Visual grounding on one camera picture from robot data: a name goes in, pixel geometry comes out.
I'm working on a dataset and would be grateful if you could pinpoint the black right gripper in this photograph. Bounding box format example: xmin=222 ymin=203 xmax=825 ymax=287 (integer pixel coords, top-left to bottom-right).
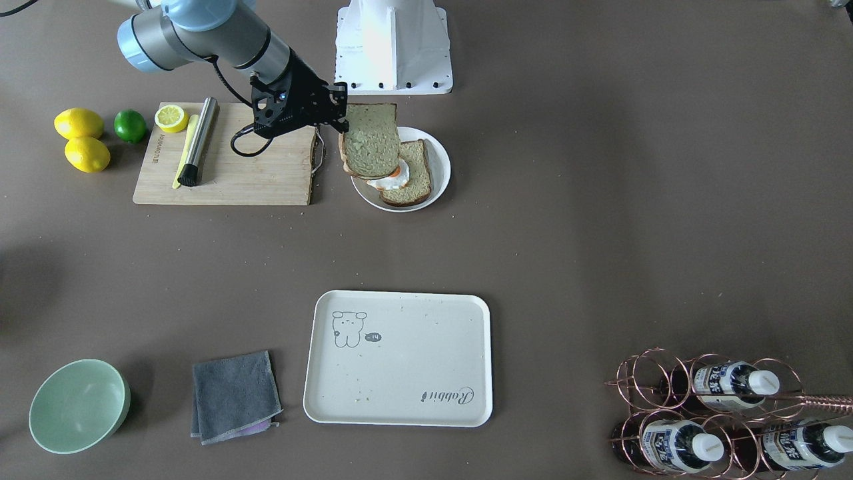
xmin=251 ymin=57 xmax=350 ymax=139

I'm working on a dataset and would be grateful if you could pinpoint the bread slice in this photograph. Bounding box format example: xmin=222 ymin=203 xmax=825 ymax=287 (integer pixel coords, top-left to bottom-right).
xmin=339 ymin=103 xmax=401 ymax=180
xmin=380 ymin=139 xmax=432 ymax=207

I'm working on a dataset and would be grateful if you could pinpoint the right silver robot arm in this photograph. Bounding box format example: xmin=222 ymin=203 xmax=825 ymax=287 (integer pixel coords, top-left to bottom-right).
xmin=117 ymin=1 xmax=349 ymax=139

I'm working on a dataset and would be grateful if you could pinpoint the cream rabbit tray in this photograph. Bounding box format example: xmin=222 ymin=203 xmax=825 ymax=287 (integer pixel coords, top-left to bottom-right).
xmin=303 ymin=291 xmax=493 ymax=428

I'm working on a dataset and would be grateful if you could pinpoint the fried egg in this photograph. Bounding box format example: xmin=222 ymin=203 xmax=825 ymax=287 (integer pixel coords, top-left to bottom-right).
xmin=365 ymin=156 xmax=411 ymax=191

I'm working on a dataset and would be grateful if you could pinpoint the bread slice on plate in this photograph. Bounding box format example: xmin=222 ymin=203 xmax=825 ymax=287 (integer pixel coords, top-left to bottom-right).
xmin=380 ymin=139 xmax=432 ymax=207

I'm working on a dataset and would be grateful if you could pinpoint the white round plate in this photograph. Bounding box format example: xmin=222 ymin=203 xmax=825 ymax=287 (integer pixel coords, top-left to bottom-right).
xmin=351 ymin=127 xmax=451 ymax=213

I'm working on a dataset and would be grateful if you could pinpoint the wooden cutting board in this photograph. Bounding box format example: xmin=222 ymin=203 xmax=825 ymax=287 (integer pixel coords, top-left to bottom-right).
xmin=132 ymin=101 xmax=324 ymax=206

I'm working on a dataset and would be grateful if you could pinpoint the steel muddler black tip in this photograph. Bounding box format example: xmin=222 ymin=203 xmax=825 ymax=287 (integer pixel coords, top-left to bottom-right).
xmin=177 ymin=97 xmax=217 ymax=187

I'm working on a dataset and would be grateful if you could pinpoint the half lemon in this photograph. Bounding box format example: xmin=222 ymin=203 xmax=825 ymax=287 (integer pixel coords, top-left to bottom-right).
xmin=153 ymin=104 xmax=189 ymax=133

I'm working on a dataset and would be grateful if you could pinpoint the green lime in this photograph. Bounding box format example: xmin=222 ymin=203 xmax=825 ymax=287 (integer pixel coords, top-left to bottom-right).
xmin=113 ymin=109 xmax=147 ymax=145

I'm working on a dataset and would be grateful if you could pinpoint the yellow lemon far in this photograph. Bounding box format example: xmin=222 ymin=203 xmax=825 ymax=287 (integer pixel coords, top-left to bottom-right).
xmin=64 ymin=137 xmax=111 ymax=173

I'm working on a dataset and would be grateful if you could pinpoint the yellow lemon near lime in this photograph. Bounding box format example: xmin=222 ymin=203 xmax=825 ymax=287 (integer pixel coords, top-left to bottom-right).
xmin=53 ymin=107 xmax=105 ymax=140

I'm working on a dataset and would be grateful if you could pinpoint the grey folded cloth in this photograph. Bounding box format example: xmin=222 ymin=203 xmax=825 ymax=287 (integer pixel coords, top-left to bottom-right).
xmin=190 ymin=350 xmax=283 ymax=445

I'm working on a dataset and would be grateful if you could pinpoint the mint green bowl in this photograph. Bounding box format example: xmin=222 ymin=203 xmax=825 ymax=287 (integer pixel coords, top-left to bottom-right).
xmin=29 ymin=359 xmax=131 ymax=455

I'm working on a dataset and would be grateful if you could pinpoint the tea bottle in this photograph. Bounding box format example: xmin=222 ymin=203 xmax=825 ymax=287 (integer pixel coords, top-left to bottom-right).
xmin=656 ymin=361 xmax=781 ymax=415
xmin=756 ymin=419 xmax=852 ymax=471
xmin=610 ymin=417 xmax=725 ymax=474

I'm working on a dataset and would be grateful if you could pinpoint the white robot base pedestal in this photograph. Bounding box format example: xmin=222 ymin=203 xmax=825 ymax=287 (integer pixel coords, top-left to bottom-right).
xmin=333 ymin=1 xmax=454 ymax=95

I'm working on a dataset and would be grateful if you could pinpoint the copper wire bottle rack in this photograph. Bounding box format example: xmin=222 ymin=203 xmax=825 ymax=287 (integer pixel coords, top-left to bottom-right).
xmin=610 ymin=347 xmax=851 ymax=479

